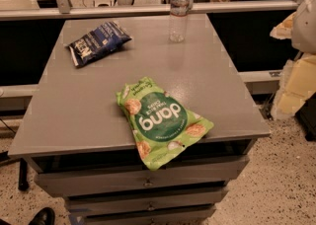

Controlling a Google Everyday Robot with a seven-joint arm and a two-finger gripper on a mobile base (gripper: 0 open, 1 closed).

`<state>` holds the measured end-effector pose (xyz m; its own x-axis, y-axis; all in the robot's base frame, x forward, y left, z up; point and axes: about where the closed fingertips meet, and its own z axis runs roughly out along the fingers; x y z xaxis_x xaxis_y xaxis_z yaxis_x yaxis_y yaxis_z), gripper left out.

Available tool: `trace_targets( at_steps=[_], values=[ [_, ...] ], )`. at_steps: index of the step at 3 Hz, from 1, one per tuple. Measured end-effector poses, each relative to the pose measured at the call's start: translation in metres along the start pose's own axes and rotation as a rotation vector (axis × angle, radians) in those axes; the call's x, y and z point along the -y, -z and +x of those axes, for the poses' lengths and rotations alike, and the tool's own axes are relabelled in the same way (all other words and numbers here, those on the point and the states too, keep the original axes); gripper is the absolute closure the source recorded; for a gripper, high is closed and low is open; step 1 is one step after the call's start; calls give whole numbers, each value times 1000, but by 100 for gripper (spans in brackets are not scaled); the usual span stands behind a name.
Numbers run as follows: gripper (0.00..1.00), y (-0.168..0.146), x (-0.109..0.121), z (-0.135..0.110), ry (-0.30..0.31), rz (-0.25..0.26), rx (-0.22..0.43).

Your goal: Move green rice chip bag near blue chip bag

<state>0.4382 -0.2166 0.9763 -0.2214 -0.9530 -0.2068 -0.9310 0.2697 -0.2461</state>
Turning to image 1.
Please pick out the green rice chip bag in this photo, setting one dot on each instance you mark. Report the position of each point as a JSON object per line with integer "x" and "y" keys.
{"x": 162, "y": 127}

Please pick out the black shoe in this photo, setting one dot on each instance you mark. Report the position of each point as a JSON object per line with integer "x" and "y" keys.
{"x": 44, "y": 217}

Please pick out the grey drawer cabinet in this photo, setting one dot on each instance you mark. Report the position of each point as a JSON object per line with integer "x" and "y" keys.
{"x": 78, "y": 140}

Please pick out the blue chip bag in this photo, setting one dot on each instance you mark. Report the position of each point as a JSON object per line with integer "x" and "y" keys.
{"x": 98, "y": 43}

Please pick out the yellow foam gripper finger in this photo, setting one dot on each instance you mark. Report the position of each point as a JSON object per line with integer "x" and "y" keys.
{"x": 283, "y": 29}
{"x": 297, "y": 84}

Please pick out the metal railing frame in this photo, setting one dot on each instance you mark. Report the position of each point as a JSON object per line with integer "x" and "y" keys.
{"x": 258, "y": 82}

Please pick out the black stand leg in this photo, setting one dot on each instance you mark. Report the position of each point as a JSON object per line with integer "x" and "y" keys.
{"x": 23, "y": 184}

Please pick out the clear plastic water bottle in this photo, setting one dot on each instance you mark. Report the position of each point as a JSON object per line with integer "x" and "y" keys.
{"x": 179, "y": 10}

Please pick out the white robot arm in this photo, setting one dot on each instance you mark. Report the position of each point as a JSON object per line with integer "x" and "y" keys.
{"x": 303, "y": 34}

